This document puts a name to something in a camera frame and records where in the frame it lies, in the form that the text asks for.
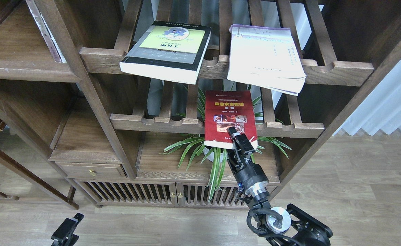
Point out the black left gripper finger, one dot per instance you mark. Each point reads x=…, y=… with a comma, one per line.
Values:
x=64, y=236

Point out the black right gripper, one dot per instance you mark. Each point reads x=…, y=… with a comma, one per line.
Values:
x=249, y=176

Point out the red paperback book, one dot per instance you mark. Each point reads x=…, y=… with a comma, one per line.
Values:
x=226, y=109

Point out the white purple paperback book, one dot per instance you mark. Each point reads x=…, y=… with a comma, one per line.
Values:
x=265, y=57

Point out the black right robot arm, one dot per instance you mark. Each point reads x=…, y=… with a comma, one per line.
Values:
x=279, y=226

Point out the white plant pot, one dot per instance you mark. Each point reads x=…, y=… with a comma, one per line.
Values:
x=209, y=153

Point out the brass drawer knob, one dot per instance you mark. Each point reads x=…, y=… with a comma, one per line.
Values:
x=92, y=172

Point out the dark wooden side furniture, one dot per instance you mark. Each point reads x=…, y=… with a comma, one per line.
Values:
x=23, y=172

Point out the dark wooden bookshelf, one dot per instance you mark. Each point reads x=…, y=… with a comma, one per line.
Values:
x=86, y=114

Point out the yellow grey thick book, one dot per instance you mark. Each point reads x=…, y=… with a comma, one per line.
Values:
x=169, y=51

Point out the white pleated curtain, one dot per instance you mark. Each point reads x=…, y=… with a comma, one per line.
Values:
x=381, y=110

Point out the white upright book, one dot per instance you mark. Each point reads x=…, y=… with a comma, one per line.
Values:
x=46, y=33

